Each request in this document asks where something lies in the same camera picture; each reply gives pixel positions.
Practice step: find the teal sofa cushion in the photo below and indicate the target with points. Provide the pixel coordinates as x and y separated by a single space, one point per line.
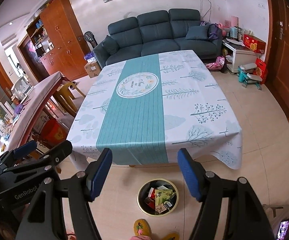
197 33

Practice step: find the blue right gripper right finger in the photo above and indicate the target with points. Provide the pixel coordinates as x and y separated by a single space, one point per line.
194 175

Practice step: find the left yellow slipper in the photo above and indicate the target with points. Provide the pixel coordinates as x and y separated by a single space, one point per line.
142 229

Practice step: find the round trash bin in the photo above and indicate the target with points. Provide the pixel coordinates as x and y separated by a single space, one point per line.
158 197

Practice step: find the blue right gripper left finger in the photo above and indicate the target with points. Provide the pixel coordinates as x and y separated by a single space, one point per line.
97 172

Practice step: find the teal step exerciser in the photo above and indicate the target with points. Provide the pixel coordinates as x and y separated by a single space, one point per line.
245 76

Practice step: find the red gift box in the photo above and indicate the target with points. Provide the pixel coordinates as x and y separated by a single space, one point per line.
254 44

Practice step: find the pink plastic bag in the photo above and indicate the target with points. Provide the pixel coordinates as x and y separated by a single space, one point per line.
217 65

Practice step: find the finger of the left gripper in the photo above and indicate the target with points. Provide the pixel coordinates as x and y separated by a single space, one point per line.
9 158
51 158

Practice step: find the white side cabinet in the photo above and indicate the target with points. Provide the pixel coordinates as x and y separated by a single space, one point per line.
236 55

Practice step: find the wooden cabinet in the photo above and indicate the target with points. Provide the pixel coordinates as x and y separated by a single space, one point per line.
55 42

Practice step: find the white tree-print tablecloth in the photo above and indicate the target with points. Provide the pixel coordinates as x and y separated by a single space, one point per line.
146 109

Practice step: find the cardboard box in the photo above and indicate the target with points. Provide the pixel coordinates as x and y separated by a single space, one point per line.
92 69

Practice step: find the yellow plastic stool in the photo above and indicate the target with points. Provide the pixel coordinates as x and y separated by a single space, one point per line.
64 97

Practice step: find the dark teal sofa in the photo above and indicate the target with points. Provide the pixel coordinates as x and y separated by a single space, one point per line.
157 32

